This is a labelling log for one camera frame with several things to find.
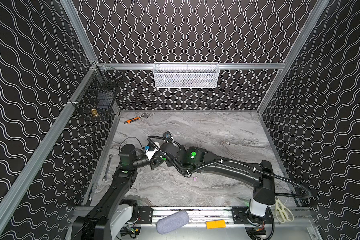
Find white handled scissors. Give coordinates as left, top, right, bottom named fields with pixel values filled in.
left=275, top=197, right=295, bottom=224

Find grey fabric pouch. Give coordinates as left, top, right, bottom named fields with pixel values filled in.
left=156, top=211, right=190, bottom=235

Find yellow block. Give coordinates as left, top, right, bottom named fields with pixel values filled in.
left=206, top=220, right=226, bottom=230

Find brass fitting in basket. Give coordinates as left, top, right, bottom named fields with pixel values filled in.
left=90, top=109, right=99, bottom=118

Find black wire wall basket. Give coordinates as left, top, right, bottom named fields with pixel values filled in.
left=70, top=62, right=125, bottom=123

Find white mesh wall basket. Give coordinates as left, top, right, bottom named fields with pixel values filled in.
left=153, top=62, right=220, bottom=89

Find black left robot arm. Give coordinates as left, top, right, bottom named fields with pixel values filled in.
left=70, top=144, right=160, bottom=240

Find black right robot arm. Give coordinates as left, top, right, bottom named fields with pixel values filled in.
left=155, top=142, right=312, bottom=219

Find orange handled adjustable wrench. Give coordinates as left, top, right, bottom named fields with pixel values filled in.
left=124, top=113, right=149, bottom=124

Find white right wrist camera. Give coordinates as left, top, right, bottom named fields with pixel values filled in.
left=163, top=131, right=174, bottom=143

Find aluminium front rail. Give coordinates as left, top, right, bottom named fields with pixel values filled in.
left=71, top=206, right=314, bottom=227

